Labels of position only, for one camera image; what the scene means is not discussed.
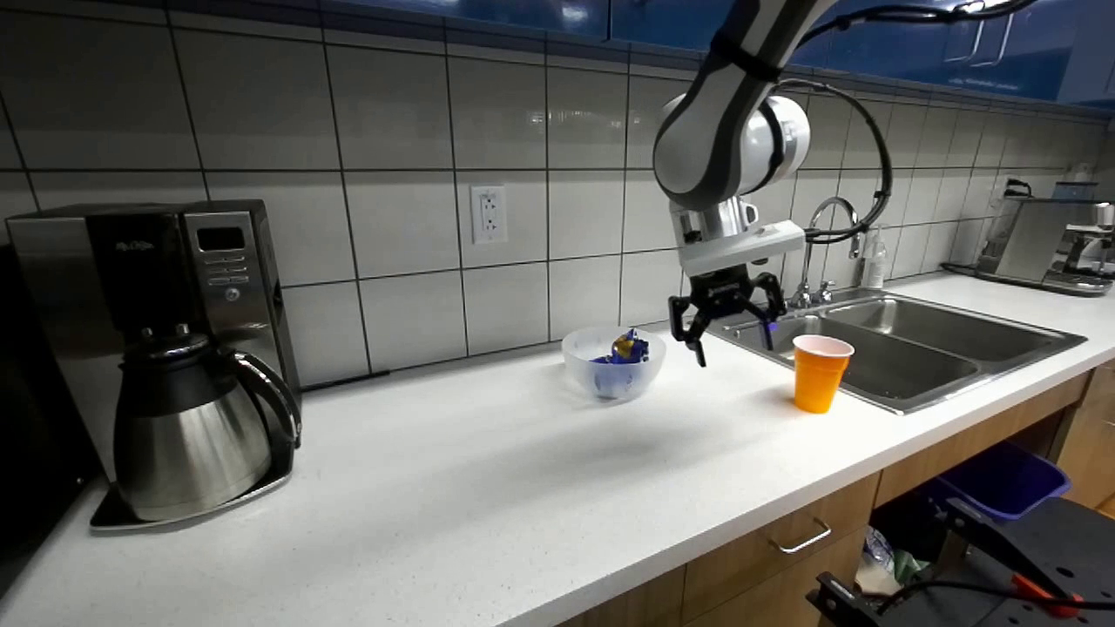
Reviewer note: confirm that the wooden base cabinet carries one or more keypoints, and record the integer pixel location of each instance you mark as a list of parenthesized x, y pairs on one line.
[(756, 568)]

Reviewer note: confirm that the blue plastic bin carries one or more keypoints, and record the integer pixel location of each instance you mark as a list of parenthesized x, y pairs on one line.
[(1002, 477)]

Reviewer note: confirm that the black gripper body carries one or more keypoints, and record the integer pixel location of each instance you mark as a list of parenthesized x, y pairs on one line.
[(728, 290)]

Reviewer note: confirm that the orange plastic cup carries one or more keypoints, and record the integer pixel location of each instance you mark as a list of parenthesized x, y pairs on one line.
[(819, 373)]

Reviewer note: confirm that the steel coffee carafe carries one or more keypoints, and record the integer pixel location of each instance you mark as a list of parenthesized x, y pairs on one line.
[(185, 430)]

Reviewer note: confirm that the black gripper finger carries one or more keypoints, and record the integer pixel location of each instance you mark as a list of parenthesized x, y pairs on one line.
[(692, 315), (775, 302)]

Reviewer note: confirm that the silver countertop appliance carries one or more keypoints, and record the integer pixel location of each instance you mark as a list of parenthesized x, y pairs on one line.
[(1040, 238)]

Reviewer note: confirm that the stainless steel double sink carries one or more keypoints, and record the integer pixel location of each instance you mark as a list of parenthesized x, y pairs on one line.
[(930, 334)]

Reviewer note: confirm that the black microwave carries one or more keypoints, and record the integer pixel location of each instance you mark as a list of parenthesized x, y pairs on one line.
[(38, 439)]

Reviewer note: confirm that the white wall outlet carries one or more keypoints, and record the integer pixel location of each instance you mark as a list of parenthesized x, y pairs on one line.
[(491, 214)]

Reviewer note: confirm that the chrome sink faucet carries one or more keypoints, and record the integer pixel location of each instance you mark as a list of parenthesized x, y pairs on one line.
[(826, 210)]

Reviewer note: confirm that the blue upper cabinet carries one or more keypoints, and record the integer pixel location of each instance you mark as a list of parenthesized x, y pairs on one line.
[(907, 58)]

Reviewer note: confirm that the blue chips packet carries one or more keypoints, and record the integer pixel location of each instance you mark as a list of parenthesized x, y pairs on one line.
[(616, 362)]

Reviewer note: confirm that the clear plastic bowl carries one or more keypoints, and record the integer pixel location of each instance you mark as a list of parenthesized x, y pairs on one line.
[(581, 358)]

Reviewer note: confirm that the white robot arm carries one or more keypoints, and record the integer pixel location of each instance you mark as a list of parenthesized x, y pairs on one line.
[(708, 127)]

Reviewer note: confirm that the steel drip coffee maker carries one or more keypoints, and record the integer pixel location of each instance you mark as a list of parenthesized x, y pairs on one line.
[(220, 273)]

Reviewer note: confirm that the black equipment stand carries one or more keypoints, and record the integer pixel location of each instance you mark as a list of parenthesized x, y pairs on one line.
[(1046, 557)]

